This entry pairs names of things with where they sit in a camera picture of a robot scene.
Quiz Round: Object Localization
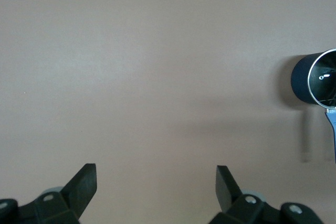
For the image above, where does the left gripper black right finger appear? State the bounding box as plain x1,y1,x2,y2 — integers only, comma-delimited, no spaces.
209,165,323,224

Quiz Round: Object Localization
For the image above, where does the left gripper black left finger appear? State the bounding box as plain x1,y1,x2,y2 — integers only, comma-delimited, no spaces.
0,163,98,224

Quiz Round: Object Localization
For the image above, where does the black pot with blue handle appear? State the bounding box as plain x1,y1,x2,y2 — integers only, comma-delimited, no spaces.
290,48,336,163

